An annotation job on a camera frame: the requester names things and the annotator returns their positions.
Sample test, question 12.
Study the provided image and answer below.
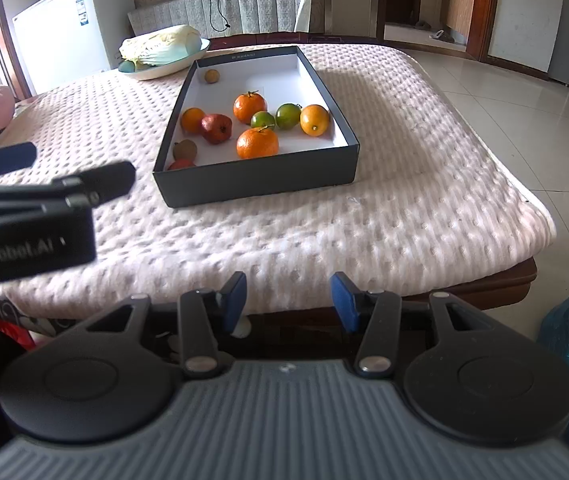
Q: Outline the napa cabbage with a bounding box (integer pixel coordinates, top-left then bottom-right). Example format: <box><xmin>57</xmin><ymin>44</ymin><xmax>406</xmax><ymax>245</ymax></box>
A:
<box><xmin>118</xmin><ymin>25</ymin><xmax>202</xmax><ymax>66</ymax></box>

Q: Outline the grey lace cabinet cover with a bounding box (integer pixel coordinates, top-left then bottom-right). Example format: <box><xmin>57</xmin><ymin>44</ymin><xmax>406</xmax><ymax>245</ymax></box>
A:
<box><xmin>128</xmin><ymin>0</ymin><xmax>317</xmax><ymax>41</ymax></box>

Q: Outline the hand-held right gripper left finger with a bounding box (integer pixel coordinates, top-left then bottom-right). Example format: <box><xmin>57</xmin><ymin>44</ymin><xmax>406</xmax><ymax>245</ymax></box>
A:
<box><xmin>84</xmin><ymin>271</ymin><xmax>248</xmax><ymax>380</ymax></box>

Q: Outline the yellow-orange oval orange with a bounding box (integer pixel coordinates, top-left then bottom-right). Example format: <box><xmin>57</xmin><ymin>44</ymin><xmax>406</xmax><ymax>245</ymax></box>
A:
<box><xmin>299</xmin><ymin>104</ymin><xmax>330</xmax><ymax>137</ymax></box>

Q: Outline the wooden kitchen cabinet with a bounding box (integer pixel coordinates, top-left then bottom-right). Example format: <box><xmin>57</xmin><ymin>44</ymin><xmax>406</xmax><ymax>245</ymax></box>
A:
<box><xmin>441</xmin><ymin>0</ymin><xmax>477</xmax><ymax>38</ymax></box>

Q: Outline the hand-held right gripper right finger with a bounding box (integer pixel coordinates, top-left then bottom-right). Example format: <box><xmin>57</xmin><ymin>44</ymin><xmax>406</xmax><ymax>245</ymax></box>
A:
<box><xmin>329</xmin><ymin>271</ymin><xmax>495</xmax><ymax>380</ymax></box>

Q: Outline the dark wooden cabinet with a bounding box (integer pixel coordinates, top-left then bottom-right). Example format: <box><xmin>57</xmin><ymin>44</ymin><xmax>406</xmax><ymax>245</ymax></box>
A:
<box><xmin>204</xmin><ymin>30</ymin><xmax>380</xmax><ymax>51</ymax></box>

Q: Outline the red plastic item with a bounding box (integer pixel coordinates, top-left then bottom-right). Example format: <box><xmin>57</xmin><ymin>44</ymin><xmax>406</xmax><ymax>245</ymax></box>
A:
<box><xmin>0</xmin><ymin>316</ymin><xmax>38</xmax><ymax>351</ymax></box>

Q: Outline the dark power cable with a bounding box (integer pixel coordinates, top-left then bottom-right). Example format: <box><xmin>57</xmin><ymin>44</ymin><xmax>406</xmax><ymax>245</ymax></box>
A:
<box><xmin>203</xmin><ymin>0</ymin><xmax>230</xmax><ymax>32</ymax></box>

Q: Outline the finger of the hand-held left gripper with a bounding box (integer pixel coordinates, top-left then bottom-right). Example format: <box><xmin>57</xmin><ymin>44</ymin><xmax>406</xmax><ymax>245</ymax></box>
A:
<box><xmin>42</xmin><ymin>161</ymin><xmax>138</xmax><ymax>209</ymax></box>
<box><xmin>0</xmin><ymin>141</ymin><xmax>38</xmax><ymax>184</ymax></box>

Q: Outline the pale blue plate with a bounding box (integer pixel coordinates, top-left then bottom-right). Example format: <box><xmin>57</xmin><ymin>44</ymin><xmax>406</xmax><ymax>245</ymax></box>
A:
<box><xmin>118</xmin><ymin>37</ymin><xmax>211</xmax><ymax>81</ymax></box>

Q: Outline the orange tangerine with stem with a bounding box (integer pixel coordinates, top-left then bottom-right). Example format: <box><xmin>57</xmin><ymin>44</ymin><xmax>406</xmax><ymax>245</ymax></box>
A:
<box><xmin>233</xmin><ymin>91</ymin><xmax>268</xmax><ymax>123</ymax></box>
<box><xmin>237</xmin><ymin>127</ymin><xmax>280</xmax><ymax>160</ymax></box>

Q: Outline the white chest freezer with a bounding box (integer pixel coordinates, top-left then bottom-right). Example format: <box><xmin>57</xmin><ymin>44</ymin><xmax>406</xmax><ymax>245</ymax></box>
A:
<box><xmin>13</xmin><ymin>0</ymin><xmax>138</xmax><ymax>96</ymax></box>

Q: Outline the grey cardboard box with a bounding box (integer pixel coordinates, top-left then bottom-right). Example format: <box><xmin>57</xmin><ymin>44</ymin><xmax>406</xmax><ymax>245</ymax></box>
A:
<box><xmin>153</xmin><ymin>45</ymin><xmax>360</xmax><ymax>208</ymax></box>

